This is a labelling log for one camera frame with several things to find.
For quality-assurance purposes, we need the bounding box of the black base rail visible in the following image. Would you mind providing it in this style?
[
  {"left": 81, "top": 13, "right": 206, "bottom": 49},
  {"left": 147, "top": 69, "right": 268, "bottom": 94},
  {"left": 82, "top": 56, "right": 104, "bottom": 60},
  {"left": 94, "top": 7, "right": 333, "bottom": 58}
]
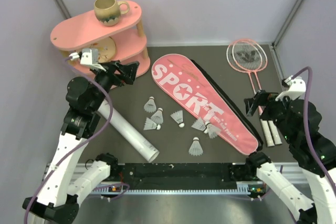
[{"left": 43, "top": 162, "right": 308, "bottom": 196}]

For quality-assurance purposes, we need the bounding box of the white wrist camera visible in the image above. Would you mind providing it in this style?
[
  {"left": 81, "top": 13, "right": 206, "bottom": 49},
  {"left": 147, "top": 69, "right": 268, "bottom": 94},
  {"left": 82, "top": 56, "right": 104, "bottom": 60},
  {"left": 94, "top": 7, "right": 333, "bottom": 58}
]
[
  {"left": 69, "top": 48, "right": 106, "bottom": 71},
  {"left": 275, "top": 75, "right": 306, "bottom": 101}
]

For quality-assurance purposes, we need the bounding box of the white shuttlecock tube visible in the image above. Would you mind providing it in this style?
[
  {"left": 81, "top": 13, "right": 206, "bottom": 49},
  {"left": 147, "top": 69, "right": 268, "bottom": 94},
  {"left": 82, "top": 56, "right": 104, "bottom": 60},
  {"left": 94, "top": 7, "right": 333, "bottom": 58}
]
[{"left": 98, "top": 100, "right": 160, "bottom": 163}]

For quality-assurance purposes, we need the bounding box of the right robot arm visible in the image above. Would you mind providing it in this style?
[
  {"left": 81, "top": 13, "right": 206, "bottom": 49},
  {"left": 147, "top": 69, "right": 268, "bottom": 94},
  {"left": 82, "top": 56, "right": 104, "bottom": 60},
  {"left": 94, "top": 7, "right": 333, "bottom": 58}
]
[{"left": 244, "top": 90, "right": 335, "bottom": 223}]

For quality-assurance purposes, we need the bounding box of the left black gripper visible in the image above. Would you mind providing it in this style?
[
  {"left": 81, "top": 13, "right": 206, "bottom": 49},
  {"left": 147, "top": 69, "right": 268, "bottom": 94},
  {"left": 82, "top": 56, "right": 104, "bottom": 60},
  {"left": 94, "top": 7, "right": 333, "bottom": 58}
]
[{"left": 90, "top": 60, "right": 139, "bottom": 111}]

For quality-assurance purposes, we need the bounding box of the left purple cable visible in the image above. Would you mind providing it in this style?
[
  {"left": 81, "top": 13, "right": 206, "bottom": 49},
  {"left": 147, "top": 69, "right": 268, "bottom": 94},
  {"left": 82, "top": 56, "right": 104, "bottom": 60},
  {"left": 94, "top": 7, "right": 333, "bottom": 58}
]
[{"left": 24, "top": 55, "right": 114, "bottom": 224}]

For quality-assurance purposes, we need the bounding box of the pink sport racket bag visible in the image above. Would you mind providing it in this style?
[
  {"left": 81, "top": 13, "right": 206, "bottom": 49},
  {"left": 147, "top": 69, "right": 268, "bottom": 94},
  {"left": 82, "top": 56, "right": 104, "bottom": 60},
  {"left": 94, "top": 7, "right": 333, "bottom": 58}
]
[{"left": 151, "top": 54, "right": 264, "bottom": 155}]

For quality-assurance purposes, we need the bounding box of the pink three-tier wooden shelf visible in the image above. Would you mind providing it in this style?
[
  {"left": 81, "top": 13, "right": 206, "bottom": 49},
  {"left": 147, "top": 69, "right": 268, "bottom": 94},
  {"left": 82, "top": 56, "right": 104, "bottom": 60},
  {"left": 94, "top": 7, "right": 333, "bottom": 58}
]
[{"left": 50, "top": 0, "right": 150, "bottom": 77}]

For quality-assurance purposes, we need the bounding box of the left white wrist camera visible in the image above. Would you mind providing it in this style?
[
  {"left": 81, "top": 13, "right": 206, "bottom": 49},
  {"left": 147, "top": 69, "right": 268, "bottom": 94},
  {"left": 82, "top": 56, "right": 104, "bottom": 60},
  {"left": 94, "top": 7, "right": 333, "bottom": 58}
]
[{"left": 69, "top": 48, "right": 106, "bottom": 71}]

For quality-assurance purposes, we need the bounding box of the pink badminton racket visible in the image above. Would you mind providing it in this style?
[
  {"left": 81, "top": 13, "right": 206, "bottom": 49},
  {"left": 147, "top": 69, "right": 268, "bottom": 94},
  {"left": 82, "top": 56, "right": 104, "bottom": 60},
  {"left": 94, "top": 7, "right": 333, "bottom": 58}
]
[
  {"left": 227, "top": 39, "right": 282, "bottom": 147},
  {"left": 226, "top": 41, "right": 276, "bottom": 147}
]

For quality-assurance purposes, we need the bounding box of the white plastic shuttlecock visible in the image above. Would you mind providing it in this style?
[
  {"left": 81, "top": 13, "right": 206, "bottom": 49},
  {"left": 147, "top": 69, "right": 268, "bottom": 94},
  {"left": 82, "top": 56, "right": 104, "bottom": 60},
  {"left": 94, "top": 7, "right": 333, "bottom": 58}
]
[
  {"left": 191, "top": 118, "right": 210, "bottom": 133},
  {"left": 188, "top": 137, "right": 203, "bottom": 156},
  {"left": 143, "top": 118, "right": 161, "bottom": 131},
  {"left": 170, "top": 110, "right": 185, "bottom": 128},
  {"left": 143, "top": 97, "right": 156, "bottom": 113},
  {"left": 204, "top": 123, "right": 221, "bottom": 139},
  {"left": 150, "top": 108, "right": 163, "bottom": 125}
]

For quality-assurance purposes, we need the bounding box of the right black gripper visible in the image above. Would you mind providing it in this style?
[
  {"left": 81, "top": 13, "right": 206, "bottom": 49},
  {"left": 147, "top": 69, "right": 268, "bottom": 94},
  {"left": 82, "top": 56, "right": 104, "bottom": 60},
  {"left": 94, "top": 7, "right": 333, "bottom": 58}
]
[{"left": 243, "top": 88, "right": 296, "bottom": 142}]

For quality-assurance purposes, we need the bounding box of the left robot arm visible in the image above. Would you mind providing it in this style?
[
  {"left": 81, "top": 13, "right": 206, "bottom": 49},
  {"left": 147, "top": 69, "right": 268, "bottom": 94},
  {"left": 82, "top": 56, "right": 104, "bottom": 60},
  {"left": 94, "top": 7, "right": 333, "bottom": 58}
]
[{"left": 23, "top": 61, "right": 139, "bottom": 223}]

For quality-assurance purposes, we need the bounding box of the pink badminton racket left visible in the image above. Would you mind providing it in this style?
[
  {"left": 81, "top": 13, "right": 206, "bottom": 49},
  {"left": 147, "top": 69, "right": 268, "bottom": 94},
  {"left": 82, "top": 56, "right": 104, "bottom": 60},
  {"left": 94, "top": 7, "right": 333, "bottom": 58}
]
[{"left": 226, "top": 41, "right": 276, "bottom": 147}]

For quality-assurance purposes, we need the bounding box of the cream floral plate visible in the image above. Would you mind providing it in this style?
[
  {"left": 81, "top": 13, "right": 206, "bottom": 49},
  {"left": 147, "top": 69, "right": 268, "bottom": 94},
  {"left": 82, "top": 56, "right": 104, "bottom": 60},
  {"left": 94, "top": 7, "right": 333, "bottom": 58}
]
[{"left": 91, "top": 37, "right": 117, "bottom": 63}]

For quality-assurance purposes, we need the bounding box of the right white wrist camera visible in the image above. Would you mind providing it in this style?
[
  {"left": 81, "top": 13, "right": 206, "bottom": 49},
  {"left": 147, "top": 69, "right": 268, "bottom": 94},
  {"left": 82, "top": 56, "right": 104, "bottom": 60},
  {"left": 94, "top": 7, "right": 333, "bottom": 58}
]
[{"left": 275, "top": 75, "right": 306, "bottom": 101}]

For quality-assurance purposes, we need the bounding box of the pink badminton racket right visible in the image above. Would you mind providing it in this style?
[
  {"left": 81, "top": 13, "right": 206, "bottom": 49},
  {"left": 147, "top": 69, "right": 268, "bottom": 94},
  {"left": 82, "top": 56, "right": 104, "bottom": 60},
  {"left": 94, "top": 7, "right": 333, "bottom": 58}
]
[{"left": 227, "top": 39, "right": 282, "bottom": 147}]

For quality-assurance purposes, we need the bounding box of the beige ceramic mug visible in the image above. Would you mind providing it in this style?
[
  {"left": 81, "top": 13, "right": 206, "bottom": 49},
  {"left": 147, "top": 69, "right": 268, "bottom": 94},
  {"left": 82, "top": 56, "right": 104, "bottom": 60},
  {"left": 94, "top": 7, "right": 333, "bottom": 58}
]
[{"left": 94, "top": 0, "right": 130, "bottom": 26}]

